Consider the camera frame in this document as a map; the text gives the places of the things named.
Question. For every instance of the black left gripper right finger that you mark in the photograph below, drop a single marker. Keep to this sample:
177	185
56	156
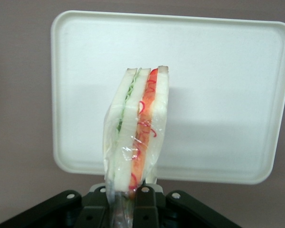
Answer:
146	209

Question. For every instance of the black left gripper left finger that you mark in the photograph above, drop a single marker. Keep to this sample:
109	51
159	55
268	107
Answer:
95	209

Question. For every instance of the triangular sandwich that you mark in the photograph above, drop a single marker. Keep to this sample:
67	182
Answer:
128	142

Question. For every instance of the cream rectangular plastic tray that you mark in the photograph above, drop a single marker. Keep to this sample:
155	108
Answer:
216	95

